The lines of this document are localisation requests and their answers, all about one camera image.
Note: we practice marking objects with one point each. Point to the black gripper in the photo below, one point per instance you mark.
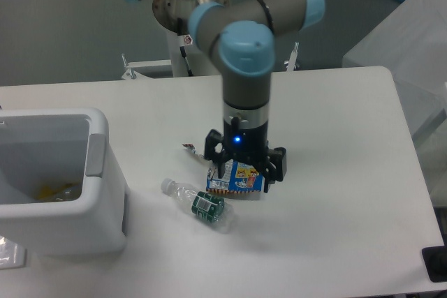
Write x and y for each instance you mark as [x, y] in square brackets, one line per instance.
[248, 146]

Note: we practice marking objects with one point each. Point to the blue snack wrapper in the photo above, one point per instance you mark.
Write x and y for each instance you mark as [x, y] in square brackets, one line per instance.
[238, 178]

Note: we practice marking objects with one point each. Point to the crushed clear plastic bottle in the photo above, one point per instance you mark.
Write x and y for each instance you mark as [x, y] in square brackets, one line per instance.
[210, 209]

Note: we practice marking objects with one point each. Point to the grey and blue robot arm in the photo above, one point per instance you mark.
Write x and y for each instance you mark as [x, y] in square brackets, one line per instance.
[239, 42]

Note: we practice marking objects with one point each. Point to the white trash can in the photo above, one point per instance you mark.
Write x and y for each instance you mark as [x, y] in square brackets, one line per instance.
[54, 147]

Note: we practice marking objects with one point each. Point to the white translucent side table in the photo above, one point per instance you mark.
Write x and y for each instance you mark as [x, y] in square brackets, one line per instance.
[411, 44]

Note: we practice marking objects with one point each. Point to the black device at table edge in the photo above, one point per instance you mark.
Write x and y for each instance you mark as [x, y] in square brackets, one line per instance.
[435, 263]

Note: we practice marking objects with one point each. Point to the clear plastic bag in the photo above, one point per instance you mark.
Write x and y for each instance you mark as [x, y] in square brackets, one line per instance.
[12, 255]

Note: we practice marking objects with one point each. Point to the white metal mounting frame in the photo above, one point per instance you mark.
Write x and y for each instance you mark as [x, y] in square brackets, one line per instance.
[164, 68]

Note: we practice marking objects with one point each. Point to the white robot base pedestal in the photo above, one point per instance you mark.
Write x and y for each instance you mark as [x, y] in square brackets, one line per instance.
[173, 16]

